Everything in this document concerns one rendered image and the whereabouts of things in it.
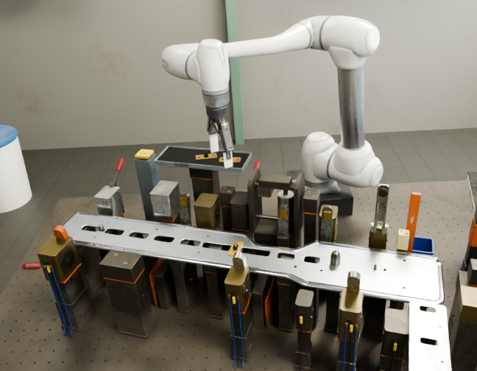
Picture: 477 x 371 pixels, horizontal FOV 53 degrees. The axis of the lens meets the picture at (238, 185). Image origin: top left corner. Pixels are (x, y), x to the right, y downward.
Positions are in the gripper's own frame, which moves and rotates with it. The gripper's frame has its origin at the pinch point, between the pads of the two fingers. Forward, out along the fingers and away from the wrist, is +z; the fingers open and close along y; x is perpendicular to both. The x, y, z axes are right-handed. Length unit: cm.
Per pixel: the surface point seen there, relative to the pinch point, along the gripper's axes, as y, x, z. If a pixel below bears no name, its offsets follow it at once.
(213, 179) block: -11.6, -0.3, 15.4
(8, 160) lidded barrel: -227, -93, 83
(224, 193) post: 2.2, -0.7, 14.6
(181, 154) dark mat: -24.5, -8.4, 8.2
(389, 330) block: 74, 19, 26
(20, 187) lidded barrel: -230, -91, 109
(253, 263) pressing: 33.0, -3.7, 24.0
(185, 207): -1.8, -15.2, 18.5
